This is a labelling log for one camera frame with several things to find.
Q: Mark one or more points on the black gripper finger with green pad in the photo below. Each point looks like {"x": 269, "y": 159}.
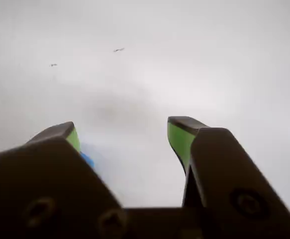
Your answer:
{"x": 42, "y": 186}
{"x": 222, "y": 169}

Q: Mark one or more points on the blue block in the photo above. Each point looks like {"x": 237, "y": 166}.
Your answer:
{"x": 89, "y": 161}

